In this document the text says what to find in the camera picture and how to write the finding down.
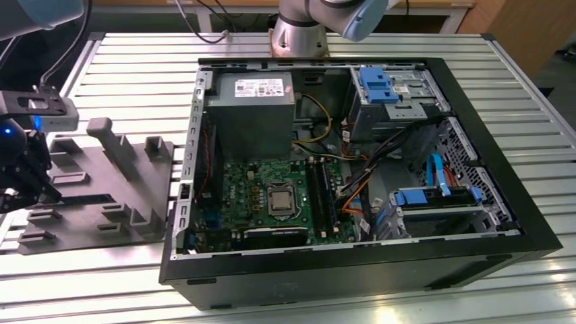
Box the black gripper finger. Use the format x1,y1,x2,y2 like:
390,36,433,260
26,130,62,204
0,188,39,214

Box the dark RAM stick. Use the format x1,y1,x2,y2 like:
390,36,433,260
319,161,338,234
43,192,117,205

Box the grey parts rack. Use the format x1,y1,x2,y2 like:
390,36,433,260
15,117,175,257

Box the green motherboard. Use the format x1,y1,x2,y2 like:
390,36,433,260
218,158,361,253

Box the grey power supply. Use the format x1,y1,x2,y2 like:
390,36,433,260
203,72,298,162

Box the silver CPU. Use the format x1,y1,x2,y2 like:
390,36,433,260
267,187,295,211

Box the CPU socket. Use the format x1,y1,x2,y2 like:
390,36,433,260
263,181,301,222

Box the black graphics card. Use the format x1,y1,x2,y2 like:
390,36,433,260
230,225,311,251

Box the blue drive bay latch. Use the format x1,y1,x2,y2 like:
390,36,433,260
358,66,399,105

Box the black PC case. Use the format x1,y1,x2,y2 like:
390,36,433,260
157,56,563,311

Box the grey metal drive cage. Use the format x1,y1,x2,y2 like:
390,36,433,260
349,65,451,143

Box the hard disk in blue carrier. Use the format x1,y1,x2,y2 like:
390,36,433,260
389,186,486,213

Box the wooden cabinet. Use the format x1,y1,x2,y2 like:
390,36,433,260
455,0,576,79

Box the dark chair base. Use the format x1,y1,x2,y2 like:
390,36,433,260
555,43,576,62

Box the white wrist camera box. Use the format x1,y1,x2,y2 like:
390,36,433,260
0,89,81,133

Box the red twisted wire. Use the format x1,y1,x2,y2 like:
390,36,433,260
201,128,215,195

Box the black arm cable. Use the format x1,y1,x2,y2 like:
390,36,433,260
38,0,94,92

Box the thin cable with plug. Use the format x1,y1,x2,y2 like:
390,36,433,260
174,0,230,43

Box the yellow wire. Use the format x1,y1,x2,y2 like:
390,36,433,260
290,93,334,146

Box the orange wires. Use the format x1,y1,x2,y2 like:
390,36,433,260
337,167,374,215

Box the blue plastic drive rail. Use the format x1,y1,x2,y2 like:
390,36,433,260
373,201,397,237

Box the black cable bundle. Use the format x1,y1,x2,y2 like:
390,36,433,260
361,116,446,171

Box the blue flat data cable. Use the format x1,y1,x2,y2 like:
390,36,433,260
423,153,453,198

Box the red flat data cable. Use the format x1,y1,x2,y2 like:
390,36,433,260
442,163,461,188

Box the white frame desk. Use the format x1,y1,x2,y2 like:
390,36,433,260
89,0,478,34

